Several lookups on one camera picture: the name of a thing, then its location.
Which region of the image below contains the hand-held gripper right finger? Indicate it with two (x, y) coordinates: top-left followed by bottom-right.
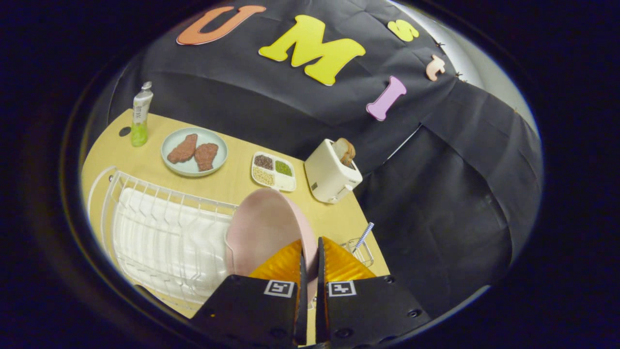
(316, 237), (432, 347)

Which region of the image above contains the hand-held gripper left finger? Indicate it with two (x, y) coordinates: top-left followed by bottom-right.
(190, 240), (309, 347)

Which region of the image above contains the clear wire basket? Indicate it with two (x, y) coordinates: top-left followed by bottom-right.
(339, 237), (374, 268)

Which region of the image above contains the blue checked handle spoon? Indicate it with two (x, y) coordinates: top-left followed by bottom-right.
(352, 222), (374, 254)

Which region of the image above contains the pink plate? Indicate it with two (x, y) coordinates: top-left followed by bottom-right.
(225, 188), (319, 311)

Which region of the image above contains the white wire dish rack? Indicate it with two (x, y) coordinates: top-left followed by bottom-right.
(87, 166), (243, 311)

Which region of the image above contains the white divided bean dish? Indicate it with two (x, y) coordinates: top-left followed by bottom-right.
(250, 151), (297, 192)

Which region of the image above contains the light blue plate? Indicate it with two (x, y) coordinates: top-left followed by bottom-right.
(160, 127), (229, 177)

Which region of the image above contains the white toaster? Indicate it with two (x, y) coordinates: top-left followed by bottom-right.
(304, 139), (363, 204)

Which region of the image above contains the brown meat piece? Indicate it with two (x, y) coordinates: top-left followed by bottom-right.
(167, 134), (198, 164)
(194, 143), (219, 172)

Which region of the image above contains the brown bread slice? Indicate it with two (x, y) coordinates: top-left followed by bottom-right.
(332, 138), (357, 166)

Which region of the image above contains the green drink bottle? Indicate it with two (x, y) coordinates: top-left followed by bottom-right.
(131, 81), (154, 147)

